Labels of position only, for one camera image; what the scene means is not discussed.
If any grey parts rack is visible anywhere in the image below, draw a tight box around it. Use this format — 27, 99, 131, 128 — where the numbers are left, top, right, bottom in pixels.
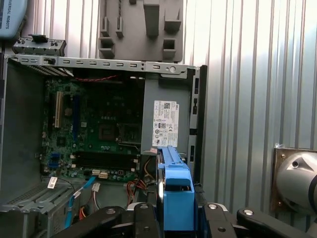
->
97, 0, 184, 63

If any black open PC case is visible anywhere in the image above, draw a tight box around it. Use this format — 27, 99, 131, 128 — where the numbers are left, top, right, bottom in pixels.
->
0, 53, 209, 238

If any white label tag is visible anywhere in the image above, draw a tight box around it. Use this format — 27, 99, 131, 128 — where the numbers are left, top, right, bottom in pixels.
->
46, 176, 59, 190

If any blue expansion slot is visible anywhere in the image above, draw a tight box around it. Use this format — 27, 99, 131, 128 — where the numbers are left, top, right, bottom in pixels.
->
72, 95, 79, 148

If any green motherboard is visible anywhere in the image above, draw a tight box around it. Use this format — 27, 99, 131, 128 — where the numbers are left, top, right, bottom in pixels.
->
41, 78, 146, 184

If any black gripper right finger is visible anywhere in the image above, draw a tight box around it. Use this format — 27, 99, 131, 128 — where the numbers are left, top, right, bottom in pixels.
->
197, 202, 311, 238

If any black RAM slot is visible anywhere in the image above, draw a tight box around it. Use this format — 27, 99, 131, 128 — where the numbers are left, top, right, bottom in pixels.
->
75, 151, 138, 156
75, 164, 138, 170
75, 155, 138, 161
75, 160, 138, 165

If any red orange wire bundle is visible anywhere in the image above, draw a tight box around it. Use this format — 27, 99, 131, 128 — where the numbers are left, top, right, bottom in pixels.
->
125, 178, 149, 208

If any grey power supply unit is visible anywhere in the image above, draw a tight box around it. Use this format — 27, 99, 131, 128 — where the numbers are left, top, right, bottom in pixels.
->
140, 73, 198, 156

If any red black twisted wire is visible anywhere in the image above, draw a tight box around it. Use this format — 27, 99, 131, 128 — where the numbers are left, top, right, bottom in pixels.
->
74, 74, 118, 82

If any light blue SATA wire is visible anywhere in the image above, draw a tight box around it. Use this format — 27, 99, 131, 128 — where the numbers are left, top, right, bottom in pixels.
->
64, 175, 97, 230

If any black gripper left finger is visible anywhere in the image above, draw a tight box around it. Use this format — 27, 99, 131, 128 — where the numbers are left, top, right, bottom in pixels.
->
51, 203, 159, 238

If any metal socket cover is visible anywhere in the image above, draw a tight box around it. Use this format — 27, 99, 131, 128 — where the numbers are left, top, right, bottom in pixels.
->
117, 122, 141, 146

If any silver disk bay cage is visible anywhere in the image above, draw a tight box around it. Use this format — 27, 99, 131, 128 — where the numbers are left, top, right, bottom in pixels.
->
0, 183, 82, 238

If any white connector with thin wires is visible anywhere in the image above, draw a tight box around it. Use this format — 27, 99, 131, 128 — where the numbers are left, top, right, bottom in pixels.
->
91, 182, 102, 210

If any yellow black wire bundle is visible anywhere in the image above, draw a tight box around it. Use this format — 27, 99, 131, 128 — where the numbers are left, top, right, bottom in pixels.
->
143, 158, 156, 185

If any black expansion slot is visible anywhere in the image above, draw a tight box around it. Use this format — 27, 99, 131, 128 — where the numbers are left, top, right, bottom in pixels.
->
50, 93, 55, 127

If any hard disk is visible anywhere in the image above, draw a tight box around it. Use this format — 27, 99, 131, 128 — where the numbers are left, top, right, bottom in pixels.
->
155, 145, 208, 238

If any thin metal locking lever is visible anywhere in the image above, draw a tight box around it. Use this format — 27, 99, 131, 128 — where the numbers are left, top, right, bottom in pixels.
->
117, 141, 140, 151

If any pale blue teach pendant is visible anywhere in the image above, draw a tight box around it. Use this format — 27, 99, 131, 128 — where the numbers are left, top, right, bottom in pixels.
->
0, 0, 28, 41

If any CPU socket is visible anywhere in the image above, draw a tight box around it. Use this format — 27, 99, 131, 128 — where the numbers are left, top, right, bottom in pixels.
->
98, 123, 117, 141

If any white expansion slot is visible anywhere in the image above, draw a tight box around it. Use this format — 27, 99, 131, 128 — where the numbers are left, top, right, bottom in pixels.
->
54, 91, 63, 129

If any metal expansion slot bracket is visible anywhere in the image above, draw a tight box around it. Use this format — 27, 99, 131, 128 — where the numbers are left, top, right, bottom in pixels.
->
11, 34, 67, 57

